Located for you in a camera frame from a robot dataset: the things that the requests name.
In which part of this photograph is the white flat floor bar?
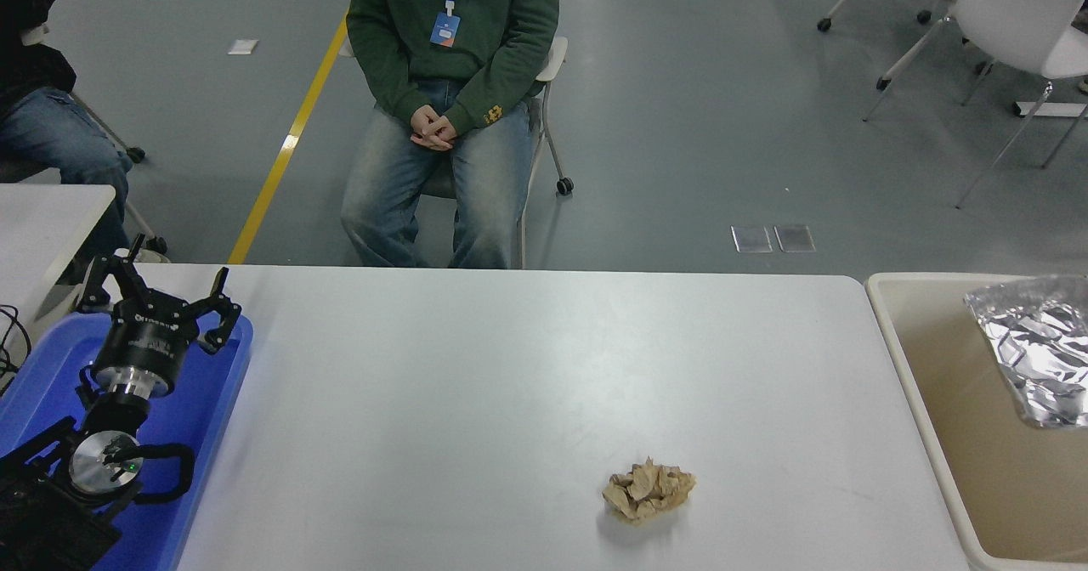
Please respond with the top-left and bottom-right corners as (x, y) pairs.
(1016, 103), (1088, 121)

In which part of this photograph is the person beside side table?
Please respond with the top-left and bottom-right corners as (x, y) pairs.
(0, 0), (171, 264)

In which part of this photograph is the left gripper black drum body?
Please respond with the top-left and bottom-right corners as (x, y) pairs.
(92, 303), (201, 383)

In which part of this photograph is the white chair with chrome legs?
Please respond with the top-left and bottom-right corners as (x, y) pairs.
(863, 0), (1088, 211)

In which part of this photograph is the blue plastic tray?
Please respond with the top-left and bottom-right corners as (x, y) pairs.
(0, 312), (254, 571)

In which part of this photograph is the seated person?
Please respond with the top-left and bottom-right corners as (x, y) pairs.
(340, 0), (562, 270)

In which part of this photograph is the black cable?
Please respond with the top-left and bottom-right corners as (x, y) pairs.
(0, 305), (31, 389)

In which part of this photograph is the grey wheeled chair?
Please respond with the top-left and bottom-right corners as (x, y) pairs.
(0, 23), (168, 256)

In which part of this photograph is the crinkled foil tray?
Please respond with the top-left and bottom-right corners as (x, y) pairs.
(963, 275), (1088, 430)

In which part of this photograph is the blue lanyard badge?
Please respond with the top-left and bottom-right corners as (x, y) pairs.
(429, 0), (470, 48)

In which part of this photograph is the white side table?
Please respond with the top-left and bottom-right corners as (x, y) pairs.
(0, 184), (117, 351)

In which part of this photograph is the seated person's right hand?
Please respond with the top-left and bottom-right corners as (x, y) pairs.
(410, 105), (443, 151)

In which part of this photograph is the large pale bin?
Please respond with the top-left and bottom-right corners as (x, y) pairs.
(864, 271), (1088, 571)

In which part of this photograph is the white wheeled chair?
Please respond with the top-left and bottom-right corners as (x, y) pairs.
(338, 36), (575, 270)

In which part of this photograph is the tan paper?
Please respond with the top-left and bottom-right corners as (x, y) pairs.
(603, 456), (698, 528)

